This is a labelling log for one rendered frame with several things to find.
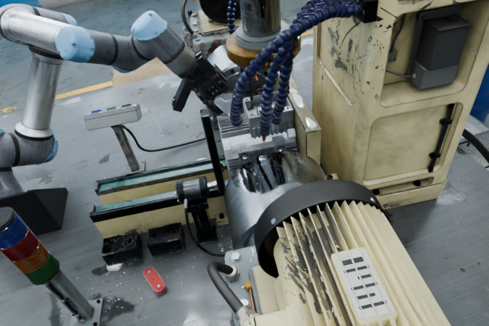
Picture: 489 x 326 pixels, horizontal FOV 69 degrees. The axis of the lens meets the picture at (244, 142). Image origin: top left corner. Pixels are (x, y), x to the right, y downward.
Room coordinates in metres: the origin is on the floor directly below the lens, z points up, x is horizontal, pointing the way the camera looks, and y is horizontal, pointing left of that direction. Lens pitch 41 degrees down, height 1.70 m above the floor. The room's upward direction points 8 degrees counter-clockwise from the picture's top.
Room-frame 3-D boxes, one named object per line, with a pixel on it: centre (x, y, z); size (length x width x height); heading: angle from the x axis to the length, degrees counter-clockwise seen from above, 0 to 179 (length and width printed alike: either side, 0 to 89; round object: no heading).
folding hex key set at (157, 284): (0.52, 0.30, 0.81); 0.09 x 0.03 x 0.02; 34
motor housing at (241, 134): (0.79, -0.04, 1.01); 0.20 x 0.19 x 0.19; 95
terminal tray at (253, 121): (0.80, -0.08, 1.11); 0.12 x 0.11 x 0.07; 95
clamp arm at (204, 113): (0.65, 0.08, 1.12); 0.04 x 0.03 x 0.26; 94
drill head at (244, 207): (0.46, -0.07, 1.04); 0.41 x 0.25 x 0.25; 4
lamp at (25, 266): (0.45, 0.48, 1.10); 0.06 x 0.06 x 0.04
